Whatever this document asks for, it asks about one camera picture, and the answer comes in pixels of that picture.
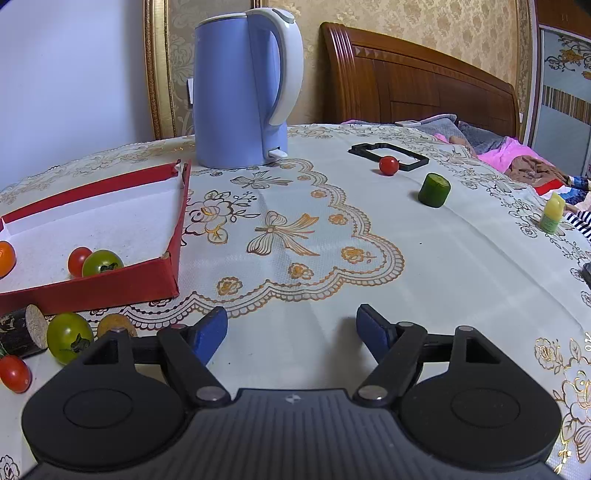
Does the blue electric kettle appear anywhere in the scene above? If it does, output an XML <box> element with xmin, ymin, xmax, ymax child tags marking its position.
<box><xmin>192</xmin><ymin>7</ymin><xmax>304</xmax><ymax>169</ymax></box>

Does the brown longan fruit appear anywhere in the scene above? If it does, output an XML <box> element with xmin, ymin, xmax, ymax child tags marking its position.
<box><xmin>97</xmin><ymin>314</ymin><xmax>137</xmax><ymax>338</ymax></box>

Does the green tomato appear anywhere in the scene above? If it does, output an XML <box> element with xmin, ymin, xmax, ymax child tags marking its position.
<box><xmin>82</xmin><ymin>250</ymin><xmax>124</xmax><ymax>277</ymax></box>
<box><xmin>47</xmin><ymin>312</ymin><xmax>94</xmax><ymax>365</ymax></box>

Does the black remote control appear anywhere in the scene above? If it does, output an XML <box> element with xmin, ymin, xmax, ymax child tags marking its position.
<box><xmin>581</xmin><ymin>262</ymin><xmax>591</xmax><ymax>288</ymax></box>

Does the floral lace tablecloth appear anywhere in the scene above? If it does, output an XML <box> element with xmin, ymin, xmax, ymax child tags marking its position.
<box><xmin>0</xmin><ymin>123</ymin><xmax>591</xmax><ymax>480</ymax></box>

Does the pink bedding clothes pile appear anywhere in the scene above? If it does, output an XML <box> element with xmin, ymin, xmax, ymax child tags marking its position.
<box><xmin>341</xmin><ymin>113</ymin><xmax>591</xmax><ymax>222</ymax></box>

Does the wooden headboard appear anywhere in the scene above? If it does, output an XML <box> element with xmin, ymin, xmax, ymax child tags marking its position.
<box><xmin>321</xmin><ymin>22</ymin><xmax>519</xmax><ymax>137</ymax></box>

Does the yellow green toy piece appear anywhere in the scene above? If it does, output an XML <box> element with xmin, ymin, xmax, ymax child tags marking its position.
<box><xmin>539</xmin><ymin>192</ymin><xmax>565</xmax><ymax>234</ymax></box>

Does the black rectangular frame right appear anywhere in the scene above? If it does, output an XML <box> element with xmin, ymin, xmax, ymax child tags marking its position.
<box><xmin>349</xmin><ymin>142</ymin><xmax>430</xmax><ymax>172</ymax></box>

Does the red shallow box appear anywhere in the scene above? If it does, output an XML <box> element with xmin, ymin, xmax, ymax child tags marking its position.
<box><xmin>1</xmin><ymin>160</ymin><xmax>191</xmax><ymax>314</ymax></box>

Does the small red cherry tomato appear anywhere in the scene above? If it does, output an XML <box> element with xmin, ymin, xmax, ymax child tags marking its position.
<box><xmin>379</xmin><ymin>156</ymin><xmax>400</xmax><ymax>176</ymax></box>

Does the green cucumber piece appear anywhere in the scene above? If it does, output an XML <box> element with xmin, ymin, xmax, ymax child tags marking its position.
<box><xmin>418</xmin><ymin>173</ymin><xmax>452</xmax><ymax>208</ymax></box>

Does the wardrobe sliding door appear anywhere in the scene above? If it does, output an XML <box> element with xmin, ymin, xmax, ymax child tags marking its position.
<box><xmin>527</xmin><ymin>25</ymin><xmax>590</xmax><ymax>176</ymax></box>

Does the white wall switch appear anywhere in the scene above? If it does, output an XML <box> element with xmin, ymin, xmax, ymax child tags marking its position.
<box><xmin>186</xmin><ymin>77</ymin><xmax>194</xmax><ymax>108</ymax></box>

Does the orange tangerine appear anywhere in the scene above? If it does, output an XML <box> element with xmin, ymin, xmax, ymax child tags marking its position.
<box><xmin>0</xmin><ymin>241</ymin><xmax>16</xmax><ymax>278</ymax></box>

